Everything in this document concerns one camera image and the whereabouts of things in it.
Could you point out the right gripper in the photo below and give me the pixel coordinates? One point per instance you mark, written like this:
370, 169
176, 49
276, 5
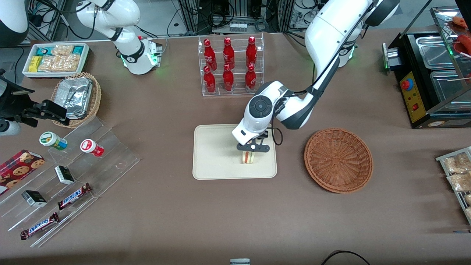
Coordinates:
11, 104

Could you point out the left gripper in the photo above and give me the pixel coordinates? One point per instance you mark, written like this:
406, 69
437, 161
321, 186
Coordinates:
265, 133

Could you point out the triangular sandwich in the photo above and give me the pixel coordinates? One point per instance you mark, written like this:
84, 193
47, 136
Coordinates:
248, 158

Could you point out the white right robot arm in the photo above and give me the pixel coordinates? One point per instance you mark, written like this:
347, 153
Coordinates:
132, 55

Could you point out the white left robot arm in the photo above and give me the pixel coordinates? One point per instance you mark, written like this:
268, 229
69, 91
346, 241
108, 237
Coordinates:
331, 33

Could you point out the cream rectangular tray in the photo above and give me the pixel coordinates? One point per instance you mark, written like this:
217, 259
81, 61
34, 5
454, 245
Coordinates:
213, 158

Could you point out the tan wicker basket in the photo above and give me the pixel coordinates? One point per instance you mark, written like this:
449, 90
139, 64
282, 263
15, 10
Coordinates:
95, 99

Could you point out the empty brown wicker basket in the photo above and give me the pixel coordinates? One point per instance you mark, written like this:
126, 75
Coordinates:
338, 160

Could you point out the green lidded cup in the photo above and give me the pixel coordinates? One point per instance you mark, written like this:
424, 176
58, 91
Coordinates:
51, 140

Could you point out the aluminium foil container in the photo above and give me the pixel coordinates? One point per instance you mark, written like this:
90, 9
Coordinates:
75, 97

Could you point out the clear acrylic bottle rack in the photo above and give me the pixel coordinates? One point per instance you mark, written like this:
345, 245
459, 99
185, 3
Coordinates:
235, 94

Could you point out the white snack bin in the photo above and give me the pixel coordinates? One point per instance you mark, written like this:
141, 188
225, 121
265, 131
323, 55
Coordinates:
29, 74

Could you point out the yellow snack packet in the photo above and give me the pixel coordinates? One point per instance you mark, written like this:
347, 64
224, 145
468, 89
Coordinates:
35, 64

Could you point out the red soda bottle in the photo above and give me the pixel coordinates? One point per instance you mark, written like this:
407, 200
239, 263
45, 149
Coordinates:
229, 55
250, 79
251, 53
228, 81
209, 82
209, 55

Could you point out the large clear cracker bag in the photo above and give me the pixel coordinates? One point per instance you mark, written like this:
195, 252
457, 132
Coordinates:
60, 63

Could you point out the red lidded cup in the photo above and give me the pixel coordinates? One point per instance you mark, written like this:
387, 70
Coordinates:
90, 147

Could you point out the red cookie box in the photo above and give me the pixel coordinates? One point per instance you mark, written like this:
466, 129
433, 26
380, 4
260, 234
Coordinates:
18, 169

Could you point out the small black box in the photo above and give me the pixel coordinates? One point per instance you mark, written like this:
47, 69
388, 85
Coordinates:
34, 198
64, 175

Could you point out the teal snack packet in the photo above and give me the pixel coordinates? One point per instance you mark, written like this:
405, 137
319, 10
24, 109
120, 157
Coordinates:
44, 50
78, 49

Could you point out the small clear cracker bag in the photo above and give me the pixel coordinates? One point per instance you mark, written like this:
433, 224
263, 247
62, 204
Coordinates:
62, 50

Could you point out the clear acrylic stepped display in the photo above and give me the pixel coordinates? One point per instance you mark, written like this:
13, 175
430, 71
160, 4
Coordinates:
110, 162

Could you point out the snickers bar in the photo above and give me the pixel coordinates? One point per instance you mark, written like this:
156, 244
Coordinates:
73, 197
39, 226

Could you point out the white power strip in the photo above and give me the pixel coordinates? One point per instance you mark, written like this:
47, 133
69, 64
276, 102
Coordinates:
238, 27

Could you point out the grey device edge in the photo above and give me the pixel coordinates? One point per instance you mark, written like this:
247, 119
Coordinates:
240, 261

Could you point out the black food warmer machine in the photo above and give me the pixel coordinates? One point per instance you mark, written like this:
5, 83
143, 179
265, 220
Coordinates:
419, 114

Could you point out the steel warmer pan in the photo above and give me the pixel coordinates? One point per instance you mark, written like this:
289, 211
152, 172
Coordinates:
447, 86
434, 51

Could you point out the clear bagged pastry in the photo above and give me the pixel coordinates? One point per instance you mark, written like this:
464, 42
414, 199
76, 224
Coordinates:
468, 199
456, 163
460, 182
468, 212

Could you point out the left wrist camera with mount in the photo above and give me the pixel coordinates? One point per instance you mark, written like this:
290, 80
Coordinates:
261, 148

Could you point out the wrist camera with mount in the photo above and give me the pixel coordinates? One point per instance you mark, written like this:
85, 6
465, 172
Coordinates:
13, 95
261, 148

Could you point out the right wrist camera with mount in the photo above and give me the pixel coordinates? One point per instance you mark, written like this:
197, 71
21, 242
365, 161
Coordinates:
13, 95

